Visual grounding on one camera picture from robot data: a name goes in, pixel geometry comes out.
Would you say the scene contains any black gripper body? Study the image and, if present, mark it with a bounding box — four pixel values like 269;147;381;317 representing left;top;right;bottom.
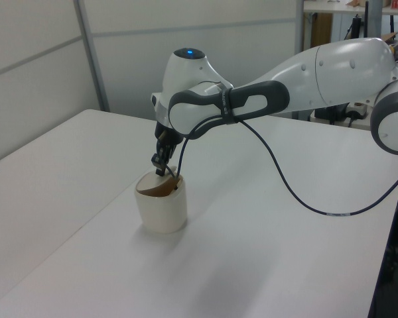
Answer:
155;121;184;150

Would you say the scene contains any small white lidded bin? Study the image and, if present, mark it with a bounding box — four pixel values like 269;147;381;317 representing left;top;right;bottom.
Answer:
134;165;189;235

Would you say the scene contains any brown cardboard panel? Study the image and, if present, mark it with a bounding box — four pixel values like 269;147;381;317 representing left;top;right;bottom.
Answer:
311;13;334;49

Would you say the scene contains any white power strip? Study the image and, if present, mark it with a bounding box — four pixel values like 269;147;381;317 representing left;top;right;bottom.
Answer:
346;102;369;121

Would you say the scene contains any white desk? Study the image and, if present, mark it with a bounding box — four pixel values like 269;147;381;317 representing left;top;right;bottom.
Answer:
302;0;398;17

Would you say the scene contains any dark grey column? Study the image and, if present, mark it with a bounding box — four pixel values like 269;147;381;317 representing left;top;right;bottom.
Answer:
364;0;383;39

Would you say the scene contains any brown cardboard box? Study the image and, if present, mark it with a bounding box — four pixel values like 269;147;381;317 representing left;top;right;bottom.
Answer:
379;32;398;52

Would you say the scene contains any black cable strap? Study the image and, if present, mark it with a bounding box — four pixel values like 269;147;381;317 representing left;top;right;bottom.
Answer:
220;87;237;126

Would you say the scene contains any grey partition post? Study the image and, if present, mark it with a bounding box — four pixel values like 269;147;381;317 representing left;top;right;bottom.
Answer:
294;0;315;121
74;0;111;113

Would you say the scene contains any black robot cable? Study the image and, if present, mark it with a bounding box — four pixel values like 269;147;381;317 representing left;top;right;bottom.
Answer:
177;114;398;219

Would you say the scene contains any black stand post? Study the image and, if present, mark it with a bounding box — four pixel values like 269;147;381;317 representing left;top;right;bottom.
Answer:
367;158;398;318

